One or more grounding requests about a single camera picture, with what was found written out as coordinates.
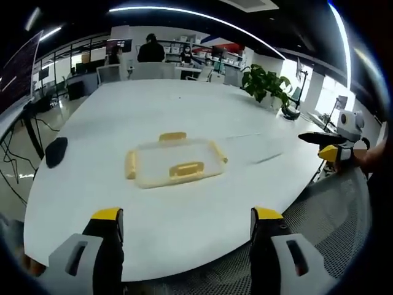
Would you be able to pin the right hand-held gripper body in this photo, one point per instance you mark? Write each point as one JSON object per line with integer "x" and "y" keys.
{"x": 350, "y": 129}

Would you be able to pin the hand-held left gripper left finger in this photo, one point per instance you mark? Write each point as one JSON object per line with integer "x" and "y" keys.
{"x": 76, "y": 255}

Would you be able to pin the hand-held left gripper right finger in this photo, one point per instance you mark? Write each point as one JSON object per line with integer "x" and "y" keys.
{"x": 304, "y": 258}

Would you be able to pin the clear lid with yellow buckles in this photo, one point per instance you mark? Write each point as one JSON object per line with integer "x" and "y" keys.
{"x": 178, "y": 163}

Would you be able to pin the person's left hand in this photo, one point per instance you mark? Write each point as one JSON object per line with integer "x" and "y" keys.
{"x": 33, "y": 265}

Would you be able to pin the green potted plant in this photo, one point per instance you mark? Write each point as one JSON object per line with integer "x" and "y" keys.
{"x": 265, "y": 81}

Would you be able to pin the black pouch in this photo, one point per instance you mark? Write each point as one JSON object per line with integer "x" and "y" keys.
{"x": 56, "y": 152}

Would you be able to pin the black desk leg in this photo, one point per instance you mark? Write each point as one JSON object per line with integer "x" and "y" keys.
{"x": 32, "y": 132}

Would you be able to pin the shelf with white boxes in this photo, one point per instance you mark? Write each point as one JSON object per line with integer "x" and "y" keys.
{"x": 212, "y": 52}

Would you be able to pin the white office chair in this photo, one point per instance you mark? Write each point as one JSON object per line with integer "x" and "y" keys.
{"x": 153, "y": 71}
{"x": 108, "y": 74}

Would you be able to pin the large dark wall screen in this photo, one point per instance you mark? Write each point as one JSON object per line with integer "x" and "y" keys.
{"x": 17, "y": 70}

